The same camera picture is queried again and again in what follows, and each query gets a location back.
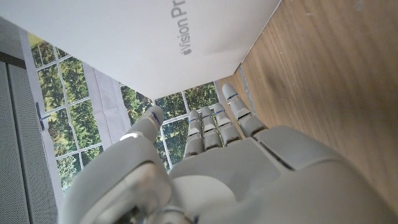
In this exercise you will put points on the grey perforated panel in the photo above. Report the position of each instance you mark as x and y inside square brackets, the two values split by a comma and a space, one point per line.
[15, 149]

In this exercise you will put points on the printed window backdrop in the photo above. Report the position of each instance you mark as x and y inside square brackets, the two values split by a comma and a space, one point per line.
[74, 124]

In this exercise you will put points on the white Vision Pro box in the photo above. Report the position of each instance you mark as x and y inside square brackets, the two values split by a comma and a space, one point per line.
[124, 37]

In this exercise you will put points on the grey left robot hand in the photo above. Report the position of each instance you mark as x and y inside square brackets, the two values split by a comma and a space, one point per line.
[255, 180]

